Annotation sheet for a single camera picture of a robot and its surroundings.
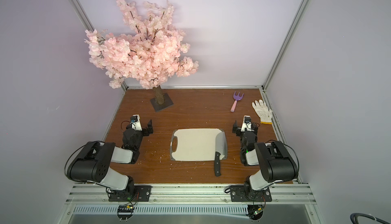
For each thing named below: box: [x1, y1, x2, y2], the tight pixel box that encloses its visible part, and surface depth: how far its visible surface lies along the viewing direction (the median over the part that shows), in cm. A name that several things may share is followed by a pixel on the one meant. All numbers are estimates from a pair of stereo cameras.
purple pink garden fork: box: [230, 91, 244, 113], surface depth 115 cm
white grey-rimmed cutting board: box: [170, 128, 228, 161], surface depth 91 cm
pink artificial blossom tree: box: [84, 0, 199, 105], surface depth 72 cm
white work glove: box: [252, 99, 273, 125], surface depth 107 cm
